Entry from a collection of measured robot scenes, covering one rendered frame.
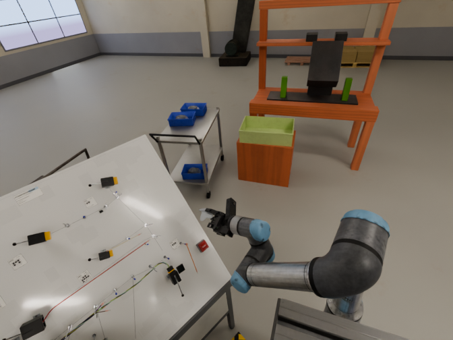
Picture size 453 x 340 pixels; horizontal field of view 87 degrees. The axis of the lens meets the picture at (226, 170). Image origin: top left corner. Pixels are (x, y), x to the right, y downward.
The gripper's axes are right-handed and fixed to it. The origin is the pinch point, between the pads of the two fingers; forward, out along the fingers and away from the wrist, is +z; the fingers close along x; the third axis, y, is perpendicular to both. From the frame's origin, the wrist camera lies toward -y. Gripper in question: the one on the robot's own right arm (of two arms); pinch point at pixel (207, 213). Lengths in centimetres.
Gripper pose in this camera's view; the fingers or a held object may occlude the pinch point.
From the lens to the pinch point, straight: 114.5
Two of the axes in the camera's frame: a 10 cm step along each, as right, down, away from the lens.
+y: -4.4, 8.0, -4.1
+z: -6.8, 0.0, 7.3
